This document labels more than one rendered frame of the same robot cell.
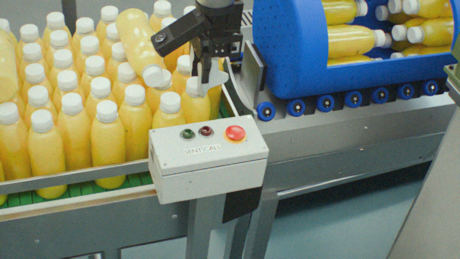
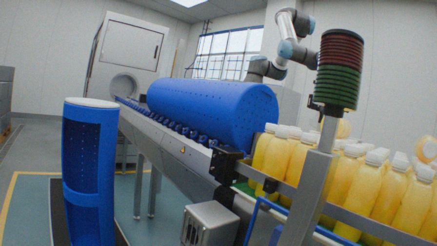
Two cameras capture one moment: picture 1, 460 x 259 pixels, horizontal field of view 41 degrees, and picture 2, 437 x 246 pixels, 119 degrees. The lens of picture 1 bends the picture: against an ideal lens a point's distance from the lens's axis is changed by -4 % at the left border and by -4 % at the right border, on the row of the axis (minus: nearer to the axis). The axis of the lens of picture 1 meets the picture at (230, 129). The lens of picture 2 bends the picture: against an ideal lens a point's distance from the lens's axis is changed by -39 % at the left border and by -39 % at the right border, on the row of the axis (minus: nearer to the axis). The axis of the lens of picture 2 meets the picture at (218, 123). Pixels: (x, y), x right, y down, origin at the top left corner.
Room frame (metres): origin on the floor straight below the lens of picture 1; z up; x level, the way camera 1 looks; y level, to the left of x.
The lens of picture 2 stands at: (1.55, 0.66, 1.14)
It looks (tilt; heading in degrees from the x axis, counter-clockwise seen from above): 6 degrees down; 253
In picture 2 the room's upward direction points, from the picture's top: 11 degrees clockwise
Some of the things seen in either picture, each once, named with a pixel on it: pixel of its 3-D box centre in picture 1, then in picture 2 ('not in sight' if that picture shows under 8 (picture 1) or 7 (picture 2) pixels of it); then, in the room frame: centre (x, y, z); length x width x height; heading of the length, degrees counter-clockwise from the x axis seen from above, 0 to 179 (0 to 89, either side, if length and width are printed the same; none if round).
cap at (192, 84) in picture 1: (196, 85); not in sight; (0.97, 0.08, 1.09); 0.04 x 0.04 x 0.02
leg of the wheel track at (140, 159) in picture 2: not in sight; (138, 188); (1.65, -0.97, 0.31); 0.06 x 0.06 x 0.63; 24
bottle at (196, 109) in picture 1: (193, 121); not in sight; (0.97, 0.08, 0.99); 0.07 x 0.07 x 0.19
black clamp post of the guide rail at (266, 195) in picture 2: not in sight; (268, 194); (1.27, 0.26, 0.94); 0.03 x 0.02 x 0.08; 114
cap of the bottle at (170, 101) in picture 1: (170, 100); not in sight; (0.91, 0.12, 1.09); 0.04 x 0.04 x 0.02
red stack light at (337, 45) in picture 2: not in sight; (341, 57); (1.34, 0.46, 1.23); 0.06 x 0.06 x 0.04
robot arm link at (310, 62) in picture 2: not in sight; (313, 59); (0.97, -0.04, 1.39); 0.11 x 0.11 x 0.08; 78
